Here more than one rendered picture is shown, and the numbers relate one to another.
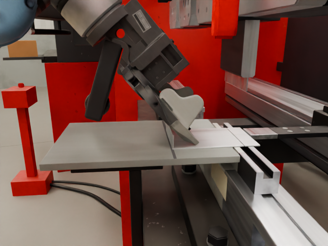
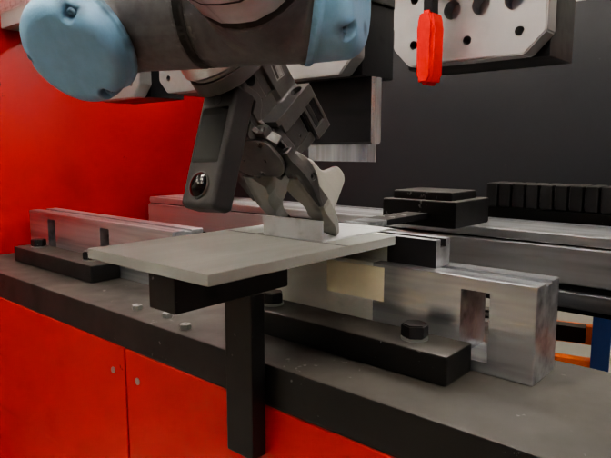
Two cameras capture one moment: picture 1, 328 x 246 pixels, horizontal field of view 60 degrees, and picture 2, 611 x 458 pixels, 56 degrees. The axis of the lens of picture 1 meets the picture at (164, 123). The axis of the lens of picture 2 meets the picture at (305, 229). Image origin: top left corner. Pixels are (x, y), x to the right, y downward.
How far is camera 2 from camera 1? 0.40 m
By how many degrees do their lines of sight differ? 43
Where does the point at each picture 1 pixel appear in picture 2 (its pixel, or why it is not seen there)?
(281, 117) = not seen: hidden behind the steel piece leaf
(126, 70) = (268, 131)
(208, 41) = (100, 134)
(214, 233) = (414, 324)
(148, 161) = (324, 253)
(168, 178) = not seen: hidden behind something
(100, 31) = (246, 72)
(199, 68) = (89, 184)
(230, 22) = (438, 68)
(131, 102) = not seen: outside the picture
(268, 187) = (443, 258)
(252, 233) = (460, 302)
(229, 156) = (387, 238)
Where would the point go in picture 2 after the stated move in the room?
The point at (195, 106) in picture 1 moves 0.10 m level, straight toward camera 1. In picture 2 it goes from (337, 181) to (407, 185)
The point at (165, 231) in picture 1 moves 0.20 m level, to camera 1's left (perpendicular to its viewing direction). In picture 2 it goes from (326, 367) to (145, 433)
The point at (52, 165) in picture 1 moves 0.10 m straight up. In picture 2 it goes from (225, 273) to (223, 144)
